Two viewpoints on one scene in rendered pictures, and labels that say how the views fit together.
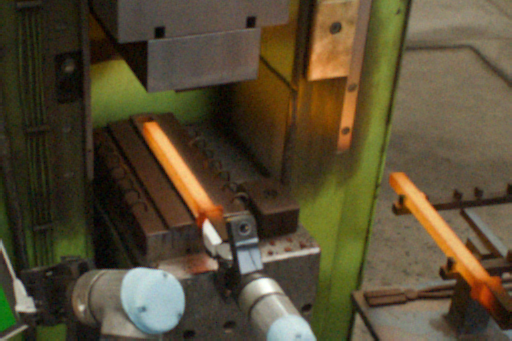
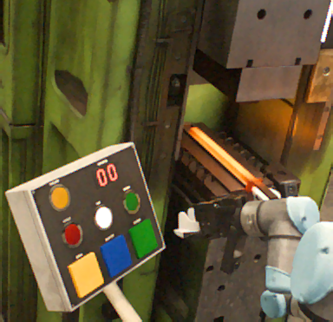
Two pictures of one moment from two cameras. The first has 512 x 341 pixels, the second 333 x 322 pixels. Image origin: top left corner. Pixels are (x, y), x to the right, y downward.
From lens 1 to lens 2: 57 cm
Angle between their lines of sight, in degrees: 13
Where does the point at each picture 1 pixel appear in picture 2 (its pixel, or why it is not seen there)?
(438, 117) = not seen: hidden behind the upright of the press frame
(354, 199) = (316, 181)
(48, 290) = (216, 215)
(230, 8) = (289, 51)
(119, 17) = (230, 51)
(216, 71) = (274, 90)
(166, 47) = (251, 73)
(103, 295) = (270, 213)
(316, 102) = (307, 117)
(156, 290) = (309, 207)
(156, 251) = not seen: hidden behind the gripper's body
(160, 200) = (218, 175)
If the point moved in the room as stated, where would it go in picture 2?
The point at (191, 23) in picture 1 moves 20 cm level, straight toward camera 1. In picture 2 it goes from (267, 59) to (288, 89)
